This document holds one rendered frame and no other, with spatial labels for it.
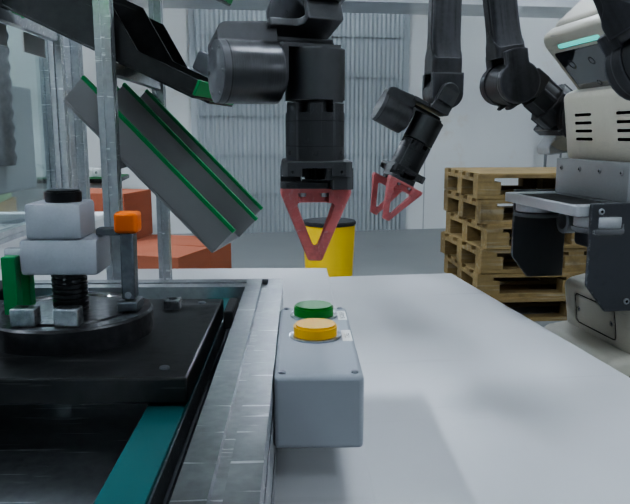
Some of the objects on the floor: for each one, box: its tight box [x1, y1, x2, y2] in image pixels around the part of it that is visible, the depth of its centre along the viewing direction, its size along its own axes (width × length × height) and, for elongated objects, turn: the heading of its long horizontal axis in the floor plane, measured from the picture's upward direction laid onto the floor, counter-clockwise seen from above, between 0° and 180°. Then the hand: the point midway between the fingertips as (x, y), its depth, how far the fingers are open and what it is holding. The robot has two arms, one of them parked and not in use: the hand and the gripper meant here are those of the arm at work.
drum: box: [303, 217, 356, 277], centre depth 464 cm, size 36×36×58 cm
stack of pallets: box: [440, 167, 587, 321], centre depth 461 cm, size 128×88×91 cm
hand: (315, 252), depth 68 cm, fingers closed
